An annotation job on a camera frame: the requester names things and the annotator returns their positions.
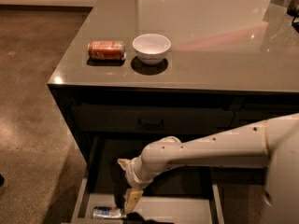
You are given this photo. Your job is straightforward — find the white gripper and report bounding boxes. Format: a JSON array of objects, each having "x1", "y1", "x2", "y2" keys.
[{"x1": 117, "y1": 158, "x2": 154, "y2": 214}]

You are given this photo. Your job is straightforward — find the blue silver redbull can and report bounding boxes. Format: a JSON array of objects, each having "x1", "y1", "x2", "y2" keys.
[{"x1": 92, "y1": 206, "x2": 126, "y2": 219}]

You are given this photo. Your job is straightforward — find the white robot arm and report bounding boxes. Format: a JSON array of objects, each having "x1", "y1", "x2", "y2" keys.
[{"x1": 118, "y1": 113, "x2": 299, "y2": 224}]

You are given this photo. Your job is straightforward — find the open middle drawer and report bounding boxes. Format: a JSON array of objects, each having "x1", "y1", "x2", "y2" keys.
[{"x1": 71, "y1": 137, "x2": 224, "y2": 224}]

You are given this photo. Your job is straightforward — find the dark top drawer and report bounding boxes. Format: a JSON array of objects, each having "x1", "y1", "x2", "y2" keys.
[{"x1": 71, "y1": 104, "x2": 234, "y2": 135}]

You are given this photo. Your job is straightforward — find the red soda can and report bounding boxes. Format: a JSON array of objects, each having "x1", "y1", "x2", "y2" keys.
[{"x1": 88, "y1": 41, "x2": 126, "y2": 61}]

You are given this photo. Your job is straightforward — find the dark counter cabinet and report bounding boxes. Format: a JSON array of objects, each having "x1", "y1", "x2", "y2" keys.
[{"x1": 49, "y1": 0, "x2": 299, "y2": 224}]

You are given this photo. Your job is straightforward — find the dark object counter corner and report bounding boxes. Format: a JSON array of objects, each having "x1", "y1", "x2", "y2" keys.
[{"x1": 287, "y1": 0, "x2": 299, "y2": 33}]

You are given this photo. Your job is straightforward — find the white bowl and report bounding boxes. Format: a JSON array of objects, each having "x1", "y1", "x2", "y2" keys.
[{"x1": 133, "y1": 34, "x2": 171, "y2": 65}]

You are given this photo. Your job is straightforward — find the right side drawers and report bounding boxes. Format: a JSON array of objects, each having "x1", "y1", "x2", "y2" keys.
[{"x1": 230, "y1": 95, "x2": 299, "y2": 128}]

